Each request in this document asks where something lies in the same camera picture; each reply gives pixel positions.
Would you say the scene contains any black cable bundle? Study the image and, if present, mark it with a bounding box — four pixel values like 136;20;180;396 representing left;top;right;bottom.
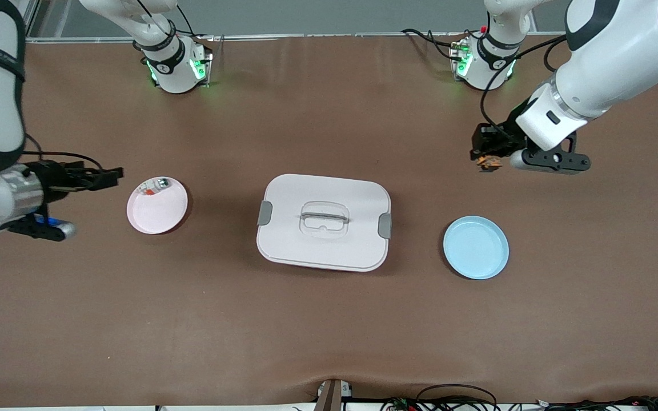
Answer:
380;384;658;411

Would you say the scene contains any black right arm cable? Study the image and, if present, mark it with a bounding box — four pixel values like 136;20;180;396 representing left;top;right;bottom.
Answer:
21;134;104;171

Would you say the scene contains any aluminium frame profile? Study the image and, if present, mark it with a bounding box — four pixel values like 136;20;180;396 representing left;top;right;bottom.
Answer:
23;0;41;42

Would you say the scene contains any light blue round plate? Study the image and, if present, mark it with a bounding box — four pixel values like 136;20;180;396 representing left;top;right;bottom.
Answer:
443;215;510;280

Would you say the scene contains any black base cable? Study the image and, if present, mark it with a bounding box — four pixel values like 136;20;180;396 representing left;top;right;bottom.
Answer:
402;27;467;61

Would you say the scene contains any pink round plate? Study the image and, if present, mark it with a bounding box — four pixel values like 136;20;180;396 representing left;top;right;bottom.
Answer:
127;176;188;235

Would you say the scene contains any metal table edge rail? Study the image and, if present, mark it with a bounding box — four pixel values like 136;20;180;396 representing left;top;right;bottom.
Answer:
23;31;569;44

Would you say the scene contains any brown camera mount post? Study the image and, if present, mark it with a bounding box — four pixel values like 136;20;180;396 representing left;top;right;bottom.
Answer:
315;378;354;411

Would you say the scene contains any white lidded storage box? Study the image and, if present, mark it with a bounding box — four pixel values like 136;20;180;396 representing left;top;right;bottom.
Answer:
256;174;392;272

